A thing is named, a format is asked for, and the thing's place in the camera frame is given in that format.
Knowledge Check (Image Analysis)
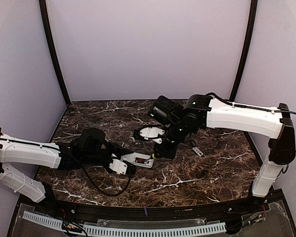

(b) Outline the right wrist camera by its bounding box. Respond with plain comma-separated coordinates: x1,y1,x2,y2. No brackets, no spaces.
133,126,165,144

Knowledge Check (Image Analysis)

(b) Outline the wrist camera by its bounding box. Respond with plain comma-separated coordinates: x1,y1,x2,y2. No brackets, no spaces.
133,126,165,144
109,158,137,176

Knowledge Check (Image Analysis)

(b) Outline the white slotted cable duct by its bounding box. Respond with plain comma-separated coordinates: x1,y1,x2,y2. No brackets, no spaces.
22,211,226,237

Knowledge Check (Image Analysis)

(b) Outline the left black frame post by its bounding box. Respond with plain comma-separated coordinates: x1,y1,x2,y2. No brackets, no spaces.
38,0,71,107

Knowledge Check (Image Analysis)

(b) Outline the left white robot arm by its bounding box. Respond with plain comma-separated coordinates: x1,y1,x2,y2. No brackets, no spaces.
0,128,136,204

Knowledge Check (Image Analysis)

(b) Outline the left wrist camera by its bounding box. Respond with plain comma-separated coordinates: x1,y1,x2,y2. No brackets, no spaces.
109,158,137,176

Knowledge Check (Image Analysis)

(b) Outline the white remote control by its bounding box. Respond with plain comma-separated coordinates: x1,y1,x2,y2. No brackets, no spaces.
121,153,154,168

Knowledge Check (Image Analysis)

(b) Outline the black frame post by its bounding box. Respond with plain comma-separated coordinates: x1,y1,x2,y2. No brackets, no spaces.
229,0,258,101
38,0,71,107

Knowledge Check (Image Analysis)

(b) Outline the right black frame post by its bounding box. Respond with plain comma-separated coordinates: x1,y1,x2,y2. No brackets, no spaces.
229,0,258,101

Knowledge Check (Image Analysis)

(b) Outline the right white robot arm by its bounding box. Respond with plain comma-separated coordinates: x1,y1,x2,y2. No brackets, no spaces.
148,92,296,198

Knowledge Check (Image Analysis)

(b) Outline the white battery cover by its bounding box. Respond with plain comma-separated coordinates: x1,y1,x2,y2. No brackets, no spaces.
192,147,204,157

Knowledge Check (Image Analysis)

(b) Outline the black front table rail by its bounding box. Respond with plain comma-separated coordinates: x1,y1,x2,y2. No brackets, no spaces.
30,191,274,223

